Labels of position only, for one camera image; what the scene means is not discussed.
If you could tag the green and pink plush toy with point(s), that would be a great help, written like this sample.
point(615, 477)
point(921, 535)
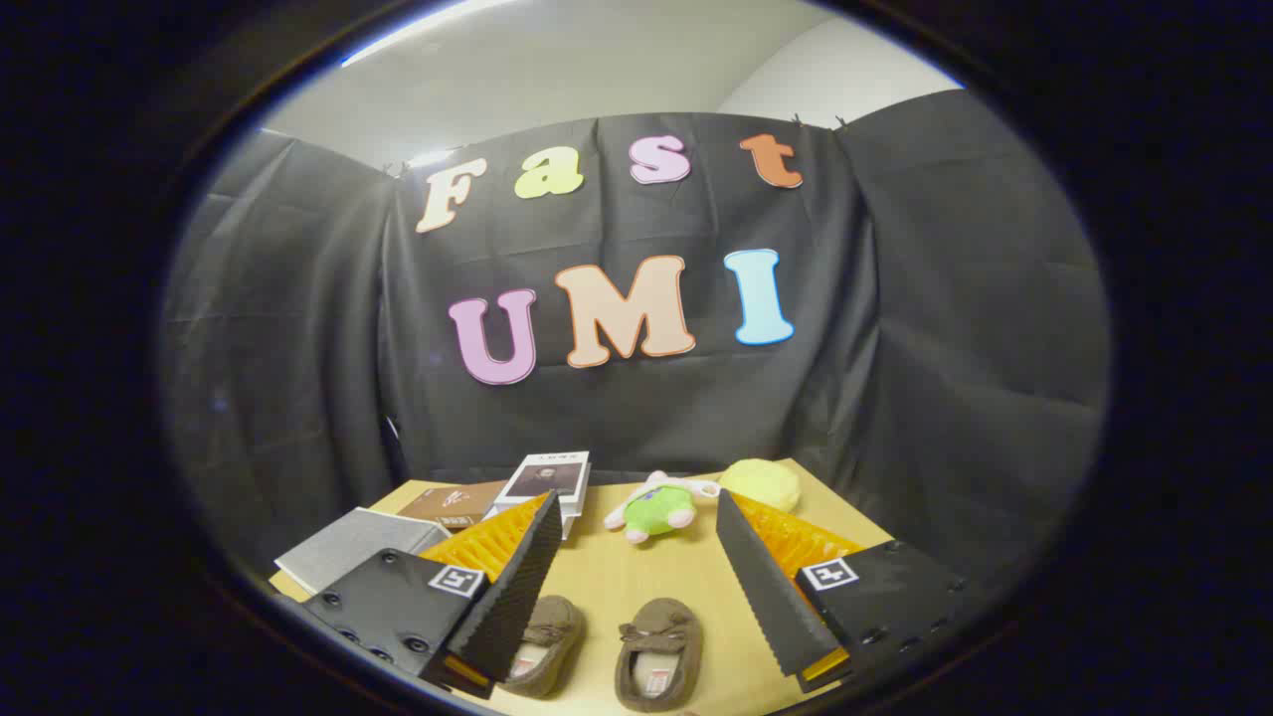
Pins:
point(656, 509)

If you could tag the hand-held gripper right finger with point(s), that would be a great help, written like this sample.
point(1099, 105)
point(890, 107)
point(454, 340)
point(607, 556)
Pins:
point(761, 587)

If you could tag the brown fuzzy shoe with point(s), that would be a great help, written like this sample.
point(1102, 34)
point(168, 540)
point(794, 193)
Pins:
point(549, 636)
point(656, 636)

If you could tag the brown cardboard box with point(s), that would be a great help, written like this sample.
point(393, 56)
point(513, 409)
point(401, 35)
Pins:
point(453, 505)

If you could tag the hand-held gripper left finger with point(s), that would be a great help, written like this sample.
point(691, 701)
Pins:
point(517, 587)

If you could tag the white book with portrait cover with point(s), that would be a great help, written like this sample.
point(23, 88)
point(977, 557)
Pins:
point(545, 477)

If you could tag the grey fabric storage box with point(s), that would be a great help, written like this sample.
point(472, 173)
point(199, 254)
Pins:
point(348, 547)

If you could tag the yellow plush toy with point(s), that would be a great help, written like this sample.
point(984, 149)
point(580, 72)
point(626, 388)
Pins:
point(761, 484)

